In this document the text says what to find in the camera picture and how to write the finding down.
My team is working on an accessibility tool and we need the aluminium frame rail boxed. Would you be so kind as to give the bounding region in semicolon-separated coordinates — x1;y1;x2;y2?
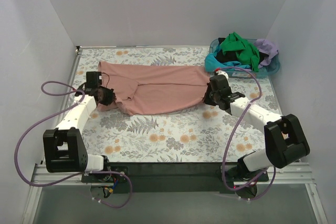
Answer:
31;163;316;186

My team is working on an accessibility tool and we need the lavender t shirt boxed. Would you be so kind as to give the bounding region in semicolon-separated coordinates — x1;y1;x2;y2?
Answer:
254;39;279;69

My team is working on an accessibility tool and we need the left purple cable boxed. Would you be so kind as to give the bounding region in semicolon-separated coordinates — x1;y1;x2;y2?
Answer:
13;81;133;209

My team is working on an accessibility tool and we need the black t shirt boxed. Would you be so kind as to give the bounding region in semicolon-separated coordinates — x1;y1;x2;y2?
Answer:
215;50;238;65

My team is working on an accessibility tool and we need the floral patterned table mat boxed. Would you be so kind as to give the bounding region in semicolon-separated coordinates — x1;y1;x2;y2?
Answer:
51;47;294;163

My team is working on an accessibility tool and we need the teal t shirt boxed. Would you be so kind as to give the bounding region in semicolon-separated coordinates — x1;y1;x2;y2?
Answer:
204;53;242;72

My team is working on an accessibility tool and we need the pink printed t shirt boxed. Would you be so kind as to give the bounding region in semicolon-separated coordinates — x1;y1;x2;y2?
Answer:
98;61;209;115

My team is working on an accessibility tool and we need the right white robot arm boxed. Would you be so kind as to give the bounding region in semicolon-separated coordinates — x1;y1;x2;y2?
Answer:
204;71;310;178

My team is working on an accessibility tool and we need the teal plastic basket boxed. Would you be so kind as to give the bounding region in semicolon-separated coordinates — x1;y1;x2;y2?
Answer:
208;39;280;78

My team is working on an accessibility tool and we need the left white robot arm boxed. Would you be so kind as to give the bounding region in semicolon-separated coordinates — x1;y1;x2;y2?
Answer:
43;71;116;173

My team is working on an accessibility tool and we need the green t shirt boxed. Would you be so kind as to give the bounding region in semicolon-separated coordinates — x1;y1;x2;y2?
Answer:
219;32;260;72

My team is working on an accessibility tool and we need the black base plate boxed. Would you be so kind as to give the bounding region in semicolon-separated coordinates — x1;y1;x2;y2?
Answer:
81;162;262;194

